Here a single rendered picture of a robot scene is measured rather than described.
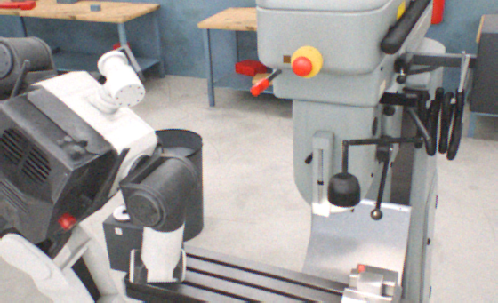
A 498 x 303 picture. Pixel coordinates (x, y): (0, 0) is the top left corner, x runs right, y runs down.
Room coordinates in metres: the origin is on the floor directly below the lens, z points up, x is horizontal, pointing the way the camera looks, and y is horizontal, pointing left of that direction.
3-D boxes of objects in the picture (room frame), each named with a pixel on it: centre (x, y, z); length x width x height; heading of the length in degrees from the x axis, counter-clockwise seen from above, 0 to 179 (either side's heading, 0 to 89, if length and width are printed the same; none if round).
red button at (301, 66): (1.00, -0.13, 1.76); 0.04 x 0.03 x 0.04; 64
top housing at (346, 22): (1.24, -0.25, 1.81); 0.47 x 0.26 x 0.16; 154
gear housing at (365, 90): (1.27, -0.26, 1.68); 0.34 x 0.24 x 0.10; 154
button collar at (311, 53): (1.02, -0.14, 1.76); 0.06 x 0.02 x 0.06; 64
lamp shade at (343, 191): (1.02, -0.22, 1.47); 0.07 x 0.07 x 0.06
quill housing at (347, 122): (1.23, -0.24, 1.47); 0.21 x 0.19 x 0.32; 64
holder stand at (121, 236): (1.48, 0.33, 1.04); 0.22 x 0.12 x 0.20; 68
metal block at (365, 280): (1.18, -0.33, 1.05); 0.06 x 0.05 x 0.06; 66
